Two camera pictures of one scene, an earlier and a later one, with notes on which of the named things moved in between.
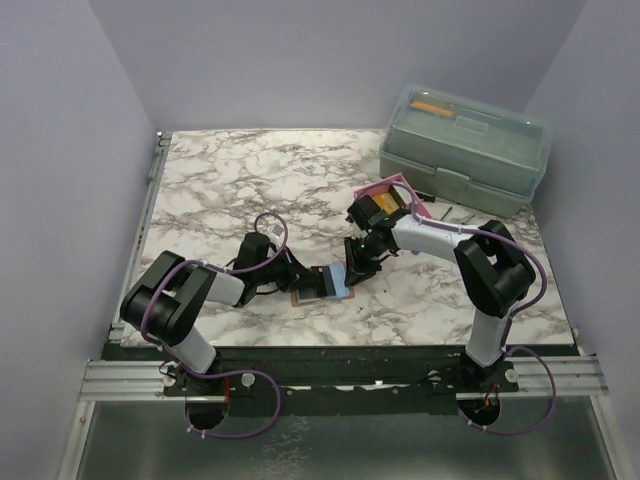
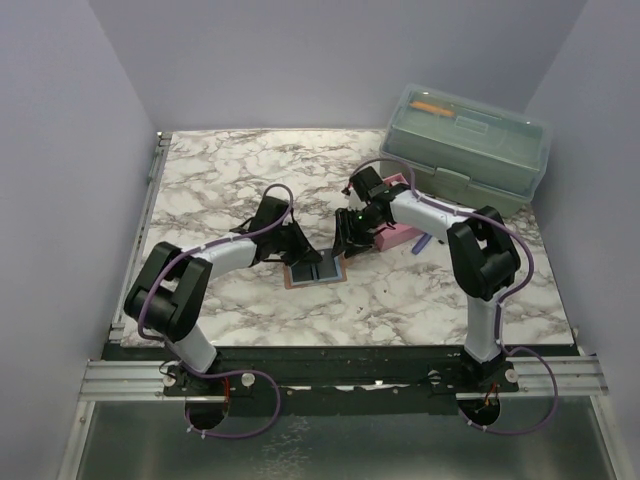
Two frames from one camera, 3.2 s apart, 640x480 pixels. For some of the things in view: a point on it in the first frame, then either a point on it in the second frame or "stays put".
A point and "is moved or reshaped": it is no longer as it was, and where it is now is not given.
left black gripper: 296,272 to 303,251
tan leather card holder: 308,296 is moved or reshaped
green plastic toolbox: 464,149 stays put
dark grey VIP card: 307,293 to 329,268
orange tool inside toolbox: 432,109 stays put
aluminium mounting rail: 112,382 stays put
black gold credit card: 320,284 is moved or reshaped
